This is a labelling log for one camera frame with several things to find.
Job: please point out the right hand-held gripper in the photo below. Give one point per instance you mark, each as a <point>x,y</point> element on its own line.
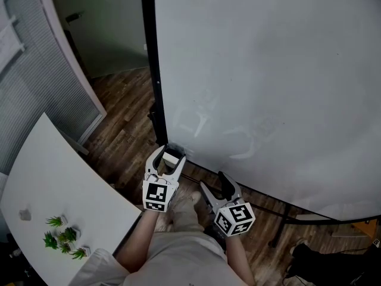
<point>238,216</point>

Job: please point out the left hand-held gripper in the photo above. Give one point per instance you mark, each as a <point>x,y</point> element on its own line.
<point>156,194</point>

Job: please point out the white whiteboard eraser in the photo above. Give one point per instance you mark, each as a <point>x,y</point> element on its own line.
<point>170,159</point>

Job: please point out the person's right forearm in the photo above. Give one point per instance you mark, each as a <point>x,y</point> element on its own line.
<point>238,258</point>

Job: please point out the person's left forearm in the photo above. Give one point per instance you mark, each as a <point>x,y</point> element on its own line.
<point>140,240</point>

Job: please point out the large white whiteboard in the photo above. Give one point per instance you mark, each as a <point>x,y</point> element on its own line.
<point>153,55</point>

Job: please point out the person's light shoe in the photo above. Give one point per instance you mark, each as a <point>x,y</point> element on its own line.
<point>193,197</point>

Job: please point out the black waist device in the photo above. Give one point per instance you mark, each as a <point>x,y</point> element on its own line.
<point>217,237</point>

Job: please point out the person's beige trousers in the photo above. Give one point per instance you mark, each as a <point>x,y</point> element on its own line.
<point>184,219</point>

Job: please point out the person's beige shirt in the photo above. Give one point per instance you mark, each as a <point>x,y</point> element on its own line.
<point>178,258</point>

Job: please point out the white table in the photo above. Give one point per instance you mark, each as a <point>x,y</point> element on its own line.
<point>59,174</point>

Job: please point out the cluster of small potted plants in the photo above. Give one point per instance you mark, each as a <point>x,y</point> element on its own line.
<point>70,234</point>

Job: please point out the grey-green door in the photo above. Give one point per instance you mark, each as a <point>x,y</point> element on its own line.
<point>113,34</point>

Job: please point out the small grey lump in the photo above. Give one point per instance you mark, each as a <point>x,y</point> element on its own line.
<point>25,215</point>

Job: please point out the wooden cabinet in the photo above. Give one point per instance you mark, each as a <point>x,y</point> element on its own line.
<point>366,229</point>

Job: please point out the black office chair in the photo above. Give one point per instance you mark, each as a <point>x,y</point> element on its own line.
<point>15,270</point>

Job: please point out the white door frame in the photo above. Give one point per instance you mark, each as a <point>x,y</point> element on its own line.
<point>62,40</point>

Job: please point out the white wall sign holder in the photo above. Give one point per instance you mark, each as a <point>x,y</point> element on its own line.
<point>9,40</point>

